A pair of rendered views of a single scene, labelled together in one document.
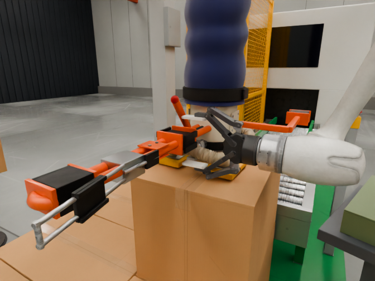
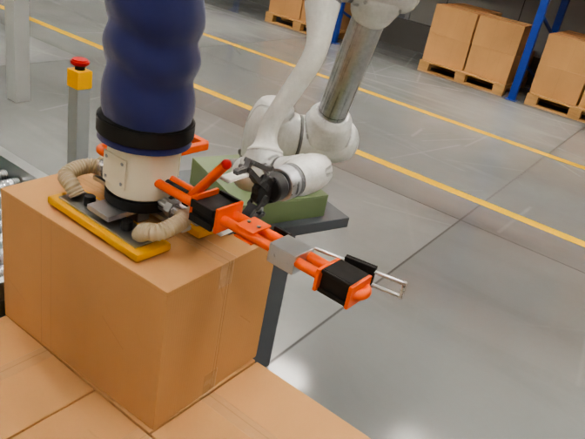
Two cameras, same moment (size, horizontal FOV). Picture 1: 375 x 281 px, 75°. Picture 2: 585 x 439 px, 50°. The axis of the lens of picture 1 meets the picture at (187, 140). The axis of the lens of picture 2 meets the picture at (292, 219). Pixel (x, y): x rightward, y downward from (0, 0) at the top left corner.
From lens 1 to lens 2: 141 cm
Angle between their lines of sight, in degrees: 80
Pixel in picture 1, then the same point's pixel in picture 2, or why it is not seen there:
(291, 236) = not seen: hidden behind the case
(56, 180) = (354, 273)
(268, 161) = (298, 191)
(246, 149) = (283, 188)
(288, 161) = (308, 185)
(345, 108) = (279, 118)
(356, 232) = not seen: hidden behind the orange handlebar
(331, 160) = (326, 172)
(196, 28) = (173, 50)
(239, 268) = (261, 303)
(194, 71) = (170, 110)
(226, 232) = (258, 277)
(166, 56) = not seen: outside the picture
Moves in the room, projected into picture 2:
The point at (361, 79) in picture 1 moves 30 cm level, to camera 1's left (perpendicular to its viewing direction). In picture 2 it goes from (294, 94) to (277, 127)
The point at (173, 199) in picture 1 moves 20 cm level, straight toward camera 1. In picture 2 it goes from (217, 282) to (300, 299)
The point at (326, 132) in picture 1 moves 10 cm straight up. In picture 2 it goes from (272, 144) to (279, 109)
